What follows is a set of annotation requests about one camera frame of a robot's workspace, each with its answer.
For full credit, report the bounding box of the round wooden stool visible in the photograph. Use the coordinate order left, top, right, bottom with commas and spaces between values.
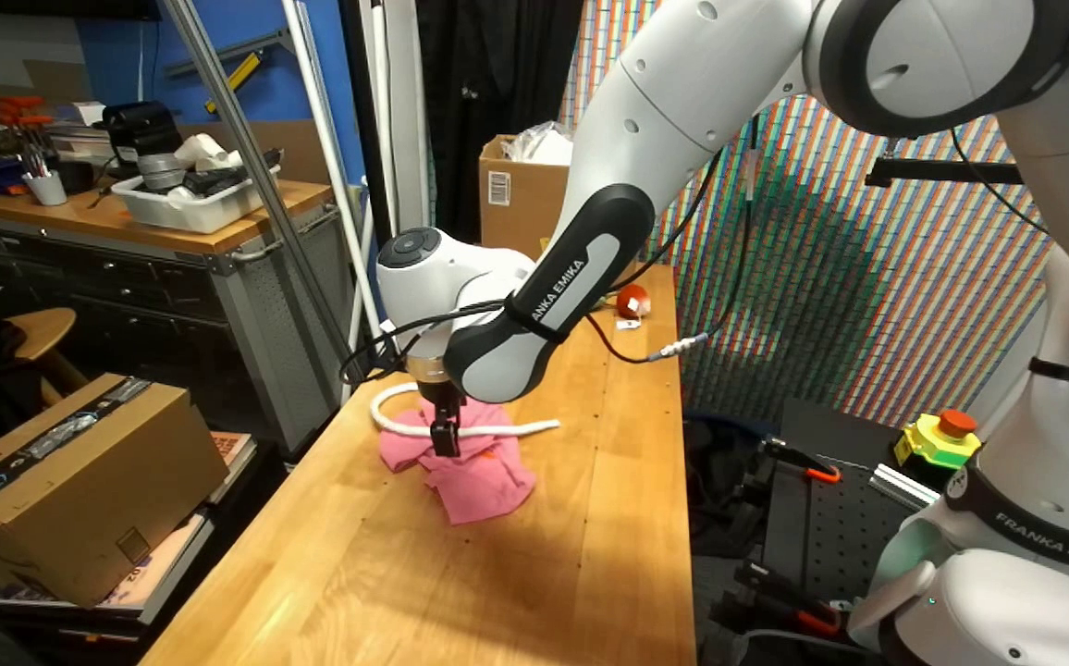
12, 308, 86, 397

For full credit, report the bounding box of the grey metal workbench cabinet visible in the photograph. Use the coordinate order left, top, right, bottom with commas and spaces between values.
0, 180, 352, 458

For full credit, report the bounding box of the cardboard box on floor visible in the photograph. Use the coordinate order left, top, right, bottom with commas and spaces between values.
0, 372, 225, 603

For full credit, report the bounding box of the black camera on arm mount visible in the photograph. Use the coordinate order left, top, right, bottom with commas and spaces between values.
867, 158, 1025, 188

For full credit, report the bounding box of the black robot control box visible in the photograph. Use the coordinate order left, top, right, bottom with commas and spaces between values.
764, 399, 912, 598

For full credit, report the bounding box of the emergency stop button box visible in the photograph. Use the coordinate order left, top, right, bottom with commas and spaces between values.
893, 407, 979, 468

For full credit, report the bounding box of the white braided rope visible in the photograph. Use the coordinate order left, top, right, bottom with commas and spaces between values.
367, 378, 566, 442

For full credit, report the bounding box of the red plush radish toy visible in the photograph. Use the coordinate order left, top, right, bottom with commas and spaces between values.
613, 283, 650, 319

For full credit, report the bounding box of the white plastic bin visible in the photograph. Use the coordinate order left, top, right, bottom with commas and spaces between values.
110, 176, 259, 238

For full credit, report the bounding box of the pink cloth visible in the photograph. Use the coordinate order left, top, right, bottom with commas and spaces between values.
378, 402, 536, 526

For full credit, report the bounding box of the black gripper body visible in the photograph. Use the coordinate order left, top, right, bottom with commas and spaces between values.
418, 380, 458, 418

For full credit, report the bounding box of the cardboard box on table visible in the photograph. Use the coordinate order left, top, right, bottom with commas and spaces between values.
478, 129, 573, 254

